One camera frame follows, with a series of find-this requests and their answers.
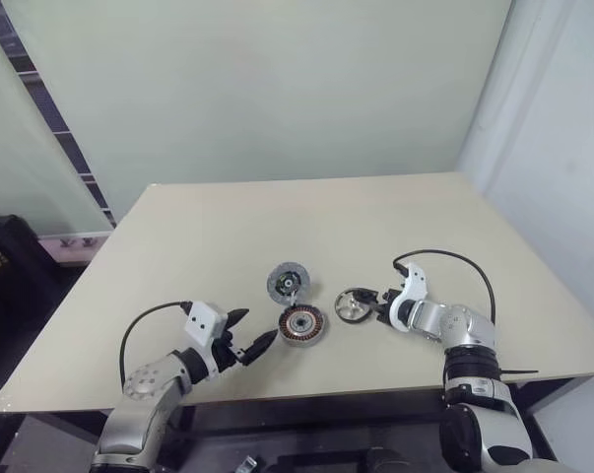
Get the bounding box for dark slanted window frame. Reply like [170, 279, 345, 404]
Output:
[0, 0, 117, 231]

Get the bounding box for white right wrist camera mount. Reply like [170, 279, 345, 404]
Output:
[386, 262, 433, 334]

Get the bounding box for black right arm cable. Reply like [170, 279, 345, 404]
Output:
[391, 249, 497, 322]

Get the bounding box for dark table frame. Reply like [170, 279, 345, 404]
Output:
[0, 376, 594, 473]

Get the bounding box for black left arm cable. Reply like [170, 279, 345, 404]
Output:
[118, 300, 195, 391]

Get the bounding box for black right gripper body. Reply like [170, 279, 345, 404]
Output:
[376, 285, 402, 325]

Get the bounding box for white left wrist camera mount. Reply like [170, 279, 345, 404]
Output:
[183, 301, 230, 381]

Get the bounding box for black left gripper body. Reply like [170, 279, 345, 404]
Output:
[211, 329, 252, 375]

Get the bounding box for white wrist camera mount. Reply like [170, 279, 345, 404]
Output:
[183, 301, 230, 381]
[386, 262, 433, 334]

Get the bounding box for grey round housing lid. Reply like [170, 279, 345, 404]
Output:
[266, 260, 312, 304]

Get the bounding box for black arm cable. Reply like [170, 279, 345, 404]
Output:
[118, 300, 195, 391]
[391, 249, 497, 322]

